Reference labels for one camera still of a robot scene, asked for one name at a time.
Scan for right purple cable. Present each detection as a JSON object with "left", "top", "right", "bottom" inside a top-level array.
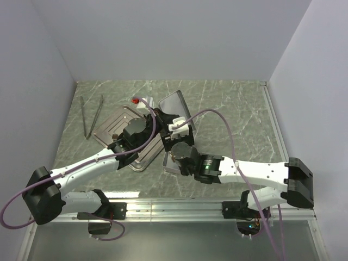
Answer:
[{"left": 171, "top": 109, "right": 286, "bottom": 261}]

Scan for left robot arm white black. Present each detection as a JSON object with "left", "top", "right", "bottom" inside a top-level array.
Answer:
[{"left": 22, "top": 113, "right": 163, "bottom": 225}]

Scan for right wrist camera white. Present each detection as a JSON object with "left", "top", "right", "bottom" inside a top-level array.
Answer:
[{"left": 168, "top": 117, "right": 190, "bottom": 140}]

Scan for purple cable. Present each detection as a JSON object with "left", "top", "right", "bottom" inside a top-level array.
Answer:
[
  {"left": 171, "top": 109, "right": 286, "bottom": 261},
  {"left": 0, "top": 97, "right": 157, "bottom": 241}
]

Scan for steel serving tray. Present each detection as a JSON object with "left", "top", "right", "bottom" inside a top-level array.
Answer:
[{"left": 93, "top": 105, "right": 164, "bottom": 172}]

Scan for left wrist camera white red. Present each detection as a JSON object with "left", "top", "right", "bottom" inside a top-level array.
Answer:
[{"left": 131, "top": 96, "right": 154, "bottom": 110}]

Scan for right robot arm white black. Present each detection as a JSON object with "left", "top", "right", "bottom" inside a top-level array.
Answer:
[{"left": 161, "top": 131, "right": 314, "bottom": 217}]

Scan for metal tin box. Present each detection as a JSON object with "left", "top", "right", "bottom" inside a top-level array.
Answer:
[{"left": 162, "top": 152, "right": 181, "bottom": 175}]

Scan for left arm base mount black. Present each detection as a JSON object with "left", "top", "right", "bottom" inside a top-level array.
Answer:
[{"left": 77, "top": 189, "right": 127, "bottom": 238}]

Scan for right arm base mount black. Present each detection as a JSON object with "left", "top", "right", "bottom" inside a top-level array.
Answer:
[{"left": 221, "top": 190, "right": 264, "bottom": 239}]

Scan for aluminium right side rail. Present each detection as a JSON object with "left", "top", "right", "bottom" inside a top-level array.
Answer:
[{"left": 259, "top": 80, "right": 302, "bottom": 196}]

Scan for metal tin lid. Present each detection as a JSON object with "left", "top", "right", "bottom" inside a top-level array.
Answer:
[{"left": 158, "top": 90, "right": 191, "bottom": 120}]

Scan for steel tongs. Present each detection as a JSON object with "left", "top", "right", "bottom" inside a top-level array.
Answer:
[{"left": 79, "top": 95, "right": 104, "bottom": 140}]

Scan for aluminium rail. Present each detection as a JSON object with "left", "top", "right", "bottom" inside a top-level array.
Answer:
[
  {"left": 51, "top": 198, "right": 316, "bottom": 222},
  {"left": 259, "top": 80, "right": 302, "bottom": 196}
]

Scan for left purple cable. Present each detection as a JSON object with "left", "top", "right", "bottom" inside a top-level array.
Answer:
[{"left": 0, "top": 97, "right": 157, "bottom": 241}]

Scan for aluminium front rail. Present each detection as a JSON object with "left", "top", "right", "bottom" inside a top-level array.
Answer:
[{"left": 51, "top": 198, "right": 316, "bottom": 222}]

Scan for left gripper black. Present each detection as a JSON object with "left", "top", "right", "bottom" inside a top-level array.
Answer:
[{"left": 137, "top": 108, "right": 180, "bottom": 152}]

